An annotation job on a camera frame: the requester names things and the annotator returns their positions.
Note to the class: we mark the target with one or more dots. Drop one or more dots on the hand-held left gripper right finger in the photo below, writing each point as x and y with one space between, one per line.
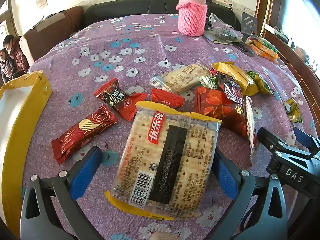
226 180

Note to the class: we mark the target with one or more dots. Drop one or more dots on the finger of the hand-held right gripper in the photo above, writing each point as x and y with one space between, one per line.
308 140
275 142

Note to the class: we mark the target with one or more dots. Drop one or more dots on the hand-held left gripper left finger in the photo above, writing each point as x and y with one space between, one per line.
85 172

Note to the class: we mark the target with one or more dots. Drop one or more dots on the large yellow-edged cracker packet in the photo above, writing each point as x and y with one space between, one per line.
172 155

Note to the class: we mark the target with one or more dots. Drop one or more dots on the green pea snack packet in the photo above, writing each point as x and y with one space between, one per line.
261 83

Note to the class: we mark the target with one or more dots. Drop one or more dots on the yellow cardboard box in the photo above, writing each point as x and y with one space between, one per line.
22 135

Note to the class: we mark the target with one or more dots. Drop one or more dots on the dark red candy packet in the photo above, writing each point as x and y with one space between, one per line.
117 98

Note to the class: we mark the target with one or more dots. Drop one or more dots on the clear red-edged snack packet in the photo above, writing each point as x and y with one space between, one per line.
251 125

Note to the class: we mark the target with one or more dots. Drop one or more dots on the yellow green snack packet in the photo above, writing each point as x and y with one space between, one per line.
293 111

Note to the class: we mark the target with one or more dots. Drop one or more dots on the brown chocolate bar packet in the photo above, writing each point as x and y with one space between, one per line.
85 132

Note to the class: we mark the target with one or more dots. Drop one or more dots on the red floral snack packet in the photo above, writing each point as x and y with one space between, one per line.
217 107

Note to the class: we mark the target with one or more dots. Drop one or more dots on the small dark red packet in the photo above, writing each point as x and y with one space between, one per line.
232 90

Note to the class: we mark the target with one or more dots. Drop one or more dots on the orange noodle packet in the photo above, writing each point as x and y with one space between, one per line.
266 45
262 54

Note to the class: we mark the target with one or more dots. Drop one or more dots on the small green white packet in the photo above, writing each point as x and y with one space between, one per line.
208 81

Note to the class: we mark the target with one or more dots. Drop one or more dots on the small red candy packet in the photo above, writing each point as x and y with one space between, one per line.
166 99

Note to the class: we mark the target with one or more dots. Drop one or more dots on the beige biscuit packet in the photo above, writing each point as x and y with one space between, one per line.
182 78

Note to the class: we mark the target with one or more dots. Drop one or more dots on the clear plastic bag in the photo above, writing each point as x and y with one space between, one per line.
225 33

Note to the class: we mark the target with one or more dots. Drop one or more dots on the black phone stand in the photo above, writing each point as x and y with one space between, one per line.
248 25

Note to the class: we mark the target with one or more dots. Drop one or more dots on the wooden door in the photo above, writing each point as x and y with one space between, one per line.
261 2

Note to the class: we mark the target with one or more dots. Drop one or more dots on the purple floral tablecloth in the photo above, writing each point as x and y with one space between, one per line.
150 45

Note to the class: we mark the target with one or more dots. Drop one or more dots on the brown armchair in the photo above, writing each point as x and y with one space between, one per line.
57 30

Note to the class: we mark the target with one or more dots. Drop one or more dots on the pink bottle with knitted sleeve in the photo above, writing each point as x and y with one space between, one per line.
192 15

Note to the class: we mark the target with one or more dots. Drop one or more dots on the black sofa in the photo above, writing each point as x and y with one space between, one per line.
140 10

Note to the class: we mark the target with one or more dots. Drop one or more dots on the window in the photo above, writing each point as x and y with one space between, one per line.
6 20

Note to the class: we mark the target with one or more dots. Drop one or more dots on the small wall plaque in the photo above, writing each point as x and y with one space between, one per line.
41 1

